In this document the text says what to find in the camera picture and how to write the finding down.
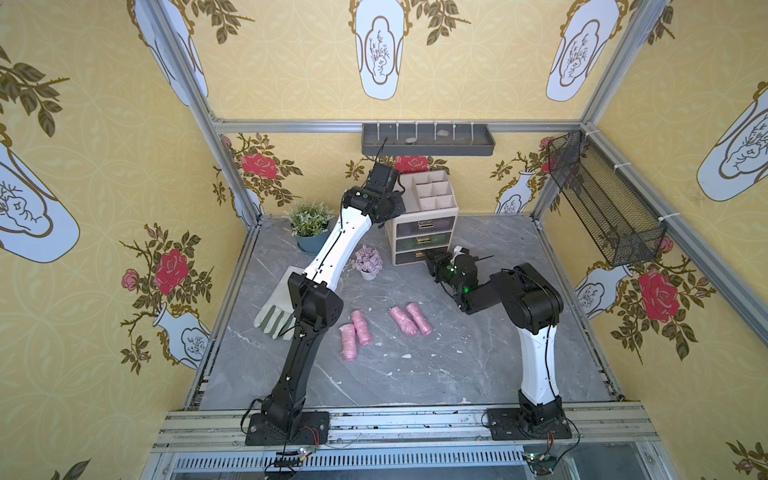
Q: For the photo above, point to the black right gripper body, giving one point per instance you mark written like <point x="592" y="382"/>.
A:
<point x="440" y="264"/>

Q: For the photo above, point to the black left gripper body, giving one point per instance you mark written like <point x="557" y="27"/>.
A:
<point x="383" y="180"/>

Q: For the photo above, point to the pink trash bag roll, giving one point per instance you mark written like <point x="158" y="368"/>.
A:
<point x="419" y="318"/>
<point x="349" y="351"/>
<point x="406" y="325"/>
<point x="360" y="324"/>

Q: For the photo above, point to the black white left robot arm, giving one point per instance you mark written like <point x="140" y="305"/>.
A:
<point x="317" y="307"/>

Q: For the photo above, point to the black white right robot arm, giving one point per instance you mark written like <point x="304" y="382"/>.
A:
<point x="531" y="303"/>

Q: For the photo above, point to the beige three-drawer organizer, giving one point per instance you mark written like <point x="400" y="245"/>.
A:
<point x="427" y="194"/>

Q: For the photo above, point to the purple flowers in white pot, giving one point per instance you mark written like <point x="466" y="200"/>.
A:
<point x="368" y="262"/>

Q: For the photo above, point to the green plant in blue pot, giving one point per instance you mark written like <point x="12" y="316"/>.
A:
<point x="310" y="225"/>

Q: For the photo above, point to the white green work glove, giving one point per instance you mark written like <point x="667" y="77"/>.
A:
<point x="276" y="318"/>

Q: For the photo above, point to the gray wall shelf tray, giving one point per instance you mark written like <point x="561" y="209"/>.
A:
<point x="437" y="139"/>

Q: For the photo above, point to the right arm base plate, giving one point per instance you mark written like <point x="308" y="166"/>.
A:
<point x="521" y="424"/>

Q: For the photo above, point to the black wire mesh basket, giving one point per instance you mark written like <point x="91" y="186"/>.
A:
<point x="624" y="227"/>

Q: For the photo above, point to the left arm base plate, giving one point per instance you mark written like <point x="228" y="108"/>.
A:
<point x="311" y="428"/>

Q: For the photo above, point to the aluminum front rail frame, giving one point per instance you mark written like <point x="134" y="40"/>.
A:
<point x="611" y="440"/>

